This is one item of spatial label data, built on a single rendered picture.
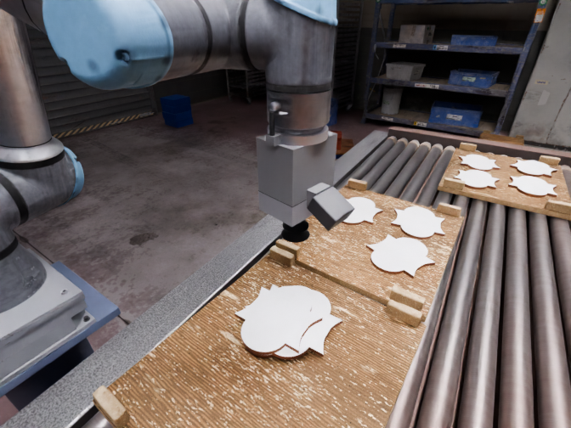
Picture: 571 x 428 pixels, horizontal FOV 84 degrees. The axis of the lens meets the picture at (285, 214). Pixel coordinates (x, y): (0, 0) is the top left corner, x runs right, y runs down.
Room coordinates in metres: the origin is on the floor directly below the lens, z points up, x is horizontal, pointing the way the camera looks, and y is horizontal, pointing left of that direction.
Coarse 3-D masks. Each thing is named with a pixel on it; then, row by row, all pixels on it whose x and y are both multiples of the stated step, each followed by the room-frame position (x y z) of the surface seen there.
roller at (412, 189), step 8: (440, 144) 1.34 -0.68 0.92; (432, 152) 1.25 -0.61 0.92; (440, 152) 1.29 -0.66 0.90; (424, 160) 1.17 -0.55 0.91; (432, 160) 1.17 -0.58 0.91; (424, 168) 1.08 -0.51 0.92; (416, 176) 1.02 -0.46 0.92; (424, 176) 1.03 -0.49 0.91; (408, 184) 0.98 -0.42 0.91; (416, 184) 0.95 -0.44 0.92; (408, 192) 0.90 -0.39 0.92; (416, 192) 0.92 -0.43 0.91; (408, 200) 0.85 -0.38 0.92
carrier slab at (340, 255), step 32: (352, 192) 0.87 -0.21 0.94; (320, 224) 0.69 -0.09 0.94; (384, 224) 0.69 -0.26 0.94; (448, 224) 0.69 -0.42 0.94; (320, 256) 0.56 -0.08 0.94; (352, 256) 0.56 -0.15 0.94; (448, 256) 0.56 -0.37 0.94; (352, 288) 0.47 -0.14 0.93; (384, 288) 0.46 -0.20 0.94; (416, 288) 0.46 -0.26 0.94
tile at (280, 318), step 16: (288, 288) 0.43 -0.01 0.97; (256, 304) 0.39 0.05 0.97; (272, 304) 0.39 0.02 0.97; (288, 304) 0.39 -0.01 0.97; (304, 304) 0.39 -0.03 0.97; (256, 320) 0.35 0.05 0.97; (272, 320) 0.35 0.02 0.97; (288, 320) 0.35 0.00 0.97; (304, 320) 0.35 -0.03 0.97; (320, 320) 0.36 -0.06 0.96; (256, 336) 0.32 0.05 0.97; (272, 336) 0.32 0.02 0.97; (288, 336) 0.32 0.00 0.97; (256, 352) 0.30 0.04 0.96; (272, 352) 0.30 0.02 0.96
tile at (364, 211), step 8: (352, 200) 0.80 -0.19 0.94; (360, 200) 0.80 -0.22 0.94; (368, 200) 0.80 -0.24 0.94; (360, 208) 0.76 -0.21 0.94; (368, 208) 0.76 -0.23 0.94; (376, 208) 0.76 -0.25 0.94; (352, 216) 0.72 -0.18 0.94; (360, 216) 0.72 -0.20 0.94; (368, 216) 0.72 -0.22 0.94; (352, 224) 0.68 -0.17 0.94
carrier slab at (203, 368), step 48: (240, 288) 0.46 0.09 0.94; (336, 288) 0.46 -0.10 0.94; (192, 336) 0.35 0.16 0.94; (240, 336) 0.35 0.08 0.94; (336, 336) 0.35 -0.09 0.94; (384, 336) 0.35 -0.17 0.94; (144, 384) 0.26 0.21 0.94; (192, 384) 0.26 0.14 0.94; (240, 384) 0.26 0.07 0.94; (288, 384) 0.26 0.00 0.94; (336, 384) 0.26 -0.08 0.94; (384, 384) 0.26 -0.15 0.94
